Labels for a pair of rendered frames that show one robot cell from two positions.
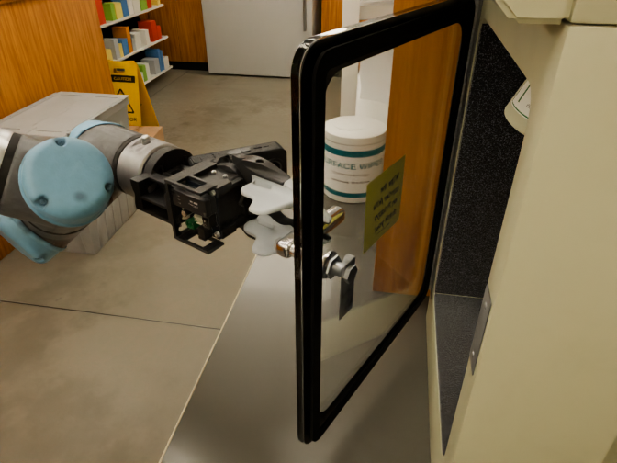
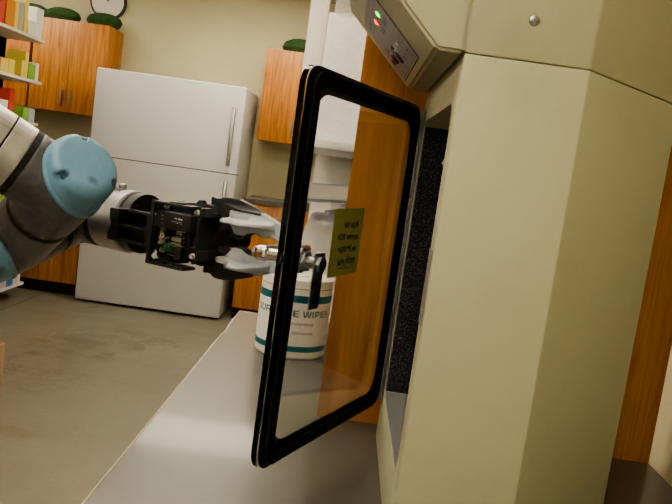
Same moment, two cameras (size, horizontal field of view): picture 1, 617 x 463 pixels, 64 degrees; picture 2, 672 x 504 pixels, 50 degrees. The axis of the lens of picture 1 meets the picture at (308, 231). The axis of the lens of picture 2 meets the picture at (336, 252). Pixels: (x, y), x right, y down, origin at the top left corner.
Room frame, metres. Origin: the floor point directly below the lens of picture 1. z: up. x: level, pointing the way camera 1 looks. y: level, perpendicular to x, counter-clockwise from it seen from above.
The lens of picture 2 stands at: (-0.38, 0.07, 1.30)
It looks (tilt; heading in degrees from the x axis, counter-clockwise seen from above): 7 degrees down; 350
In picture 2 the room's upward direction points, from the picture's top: 8 degrees clockwise
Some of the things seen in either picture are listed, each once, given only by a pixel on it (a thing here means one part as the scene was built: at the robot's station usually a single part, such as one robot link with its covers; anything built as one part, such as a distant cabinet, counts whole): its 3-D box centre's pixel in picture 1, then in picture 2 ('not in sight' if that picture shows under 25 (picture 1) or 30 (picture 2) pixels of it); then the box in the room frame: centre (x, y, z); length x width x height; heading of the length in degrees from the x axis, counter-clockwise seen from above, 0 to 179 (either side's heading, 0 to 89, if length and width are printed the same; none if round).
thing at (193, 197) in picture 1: (198, 193); (172, 230); (0.47, 0.12, 1.20); 0.12 x 0.09 x 0.08; 54
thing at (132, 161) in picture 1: (155, 169); (125, 217); (0.53, 0.18, 1.20); 0.08 x 0.05 x 0.08; 144
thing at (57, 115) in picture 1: (70, 141); not in sight; (2.33, 1.20, 0.49); 0.60 x 0.42 x 0.33; 170
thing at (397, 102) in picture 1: (386, 221); (346, 264); (0.43, -0.08, 1.19); 0.30 x 0.01 x 0.40; 145
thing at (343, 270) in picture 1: (342, 287); (311, 280); (0.33, -0.03, 1.18); 0.02 x 0.02 x 0.06; 55
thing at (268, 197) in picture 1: (275, 203); (253, 227); (0.41, 0.03, 1.22); 0.09 x 0.06 x 0.03; 54
